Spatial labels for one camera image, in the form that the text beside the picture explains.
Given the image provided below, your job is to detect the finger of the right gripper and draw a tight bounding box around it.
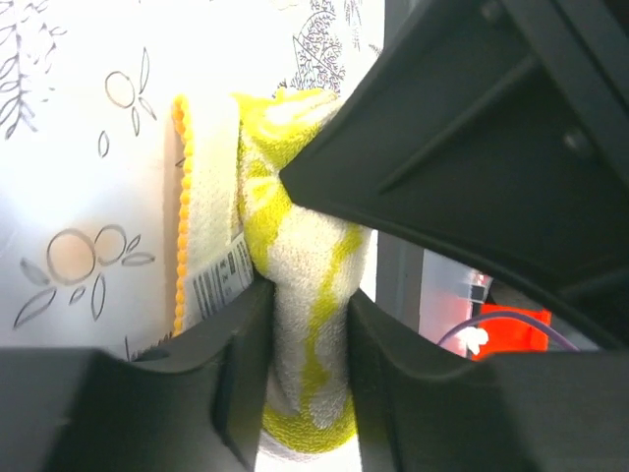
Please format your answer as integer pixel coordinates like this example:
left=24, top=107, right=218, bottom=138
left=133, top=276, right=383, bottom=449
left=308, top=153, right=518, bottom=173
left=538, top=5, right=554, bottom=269
left=281, top=1, right=628, bottom=349

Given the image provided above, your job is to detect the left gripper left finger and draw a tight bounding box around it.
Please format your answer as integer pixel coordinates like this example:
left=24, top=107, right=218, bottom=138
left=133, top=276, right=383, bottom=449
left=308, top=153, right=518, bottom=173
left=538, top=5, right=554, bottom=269
left=1, top=280, right=274, bottom=472

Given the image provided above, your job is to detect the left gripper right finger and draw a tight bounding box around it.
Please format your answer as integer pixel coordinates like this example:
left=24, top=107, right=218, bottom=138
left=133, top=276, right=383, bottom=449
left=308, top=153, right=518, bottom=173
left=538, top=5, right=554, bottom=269
left=348, top=293, right=628, bottom=472

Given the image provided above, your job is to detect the yellow lemon print towel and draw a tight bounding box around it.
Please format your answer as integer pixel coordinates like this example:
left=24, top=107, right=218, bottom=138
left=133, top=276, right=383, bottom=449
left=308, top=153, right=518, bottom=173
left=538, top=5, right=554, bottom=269
left=172, top=88, right=371, bottom=455

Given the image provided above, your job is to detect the floral table mat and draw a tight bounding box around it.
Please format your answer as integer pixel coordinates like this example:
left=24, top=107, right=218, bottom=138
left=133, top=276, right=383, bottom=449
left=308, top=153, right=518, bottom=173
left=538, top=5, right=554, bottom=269
left=1, top=1, right=385, bottom=357

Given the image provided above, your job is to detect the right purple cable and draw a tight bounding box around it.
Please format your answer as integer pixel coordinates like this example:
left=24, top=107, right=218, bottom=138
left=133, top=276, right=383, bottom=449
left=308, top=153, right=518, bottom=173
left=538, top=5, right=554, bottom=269
left=435, top=309, right=581, bottom=353

